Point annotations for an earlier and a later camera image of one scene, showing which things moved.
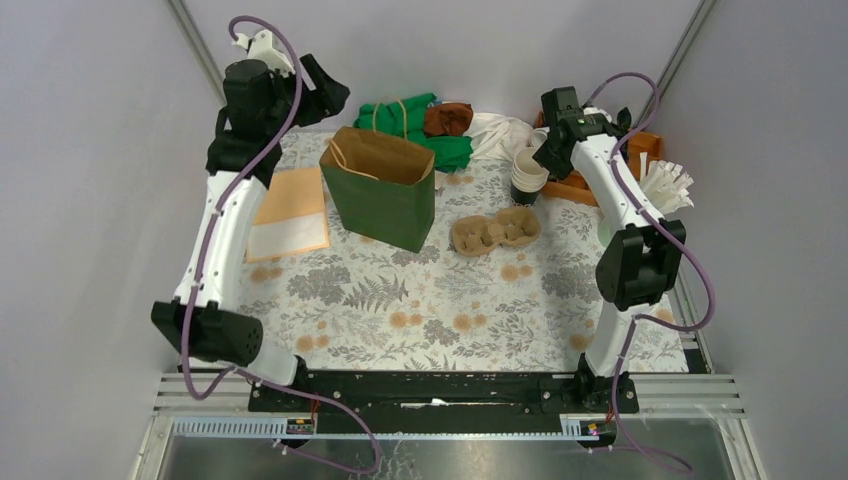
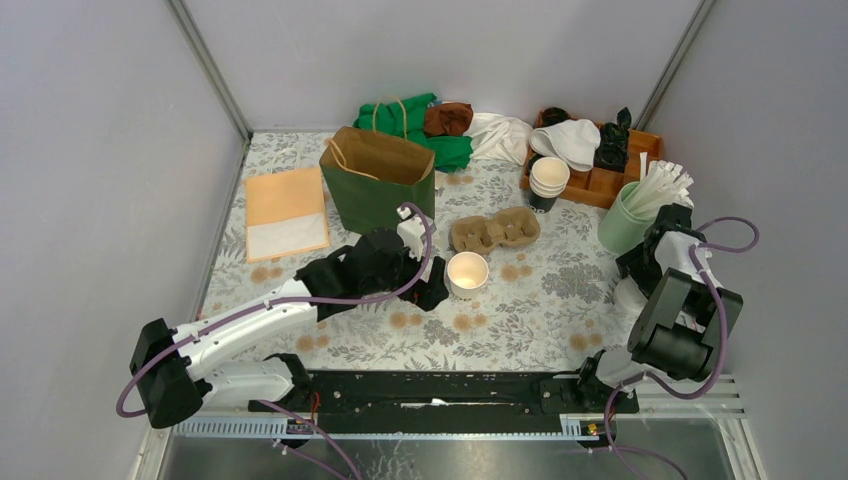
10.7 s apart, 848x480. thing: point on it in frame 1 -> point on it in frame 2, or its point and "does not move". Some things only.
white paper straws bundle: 664,184 does not move
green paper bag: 384,184 does not move
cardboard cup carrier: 477,235 does not move
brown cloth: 448,119 does not move
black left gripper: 329,96 -> 430,293
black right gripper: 557,169 -> 632,265
